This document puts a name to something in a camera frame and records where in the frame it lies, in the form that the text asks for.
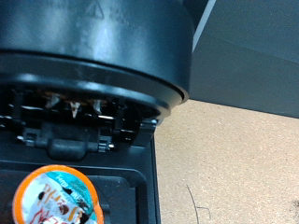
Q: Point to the black Keurig coffee machine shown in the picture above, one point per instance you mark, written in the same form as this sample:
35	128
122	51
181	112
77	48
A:
93	46

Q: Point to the orange rimmed coffee pod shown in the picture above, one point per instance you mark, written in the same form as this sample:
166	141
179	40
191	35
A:
56	199

